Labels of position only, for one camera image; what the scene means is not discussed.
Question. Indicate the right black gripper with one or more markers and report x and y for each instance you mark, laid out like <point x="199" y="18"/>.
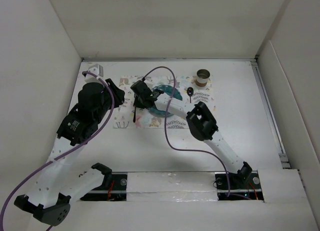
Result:
<point x="138" y="104"/>

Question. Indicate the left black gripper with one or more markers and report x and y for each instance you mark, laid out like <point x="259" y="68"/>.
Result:
<point x="117" y="94"/>

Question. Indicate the black metal fork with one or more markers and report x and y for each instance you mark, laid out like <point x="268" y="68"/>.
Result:
<point x="134" y="114"/>

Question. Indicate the metal spoon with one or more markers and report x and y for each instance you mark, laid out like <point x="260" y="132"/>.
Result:
<point x="190" y="92"/>

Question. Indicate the animal print cloth napkin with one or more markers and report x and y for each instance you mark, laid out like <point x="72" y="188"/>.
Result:
<point x="153" y="118"/>

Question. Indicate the brown paper cup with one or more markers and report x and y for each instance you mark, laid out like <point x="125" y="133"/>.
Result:
<point x="202" y="77"/>

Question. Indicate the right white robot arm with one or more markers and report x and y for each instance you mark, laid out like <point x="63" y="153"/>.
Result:
<point x="201" y="123"/>

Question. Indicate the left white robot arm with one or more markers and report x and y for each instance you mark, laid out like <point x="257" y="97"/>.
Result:
<point x="50" y="200"/>

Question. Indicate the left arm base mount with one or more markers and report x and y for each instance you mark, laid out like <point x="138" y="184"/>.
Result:
<point x="114" y="191"/>

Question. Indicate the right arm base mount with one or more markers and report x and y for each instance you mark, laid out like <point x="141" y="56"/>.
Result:
<point x="251" y="189"/>

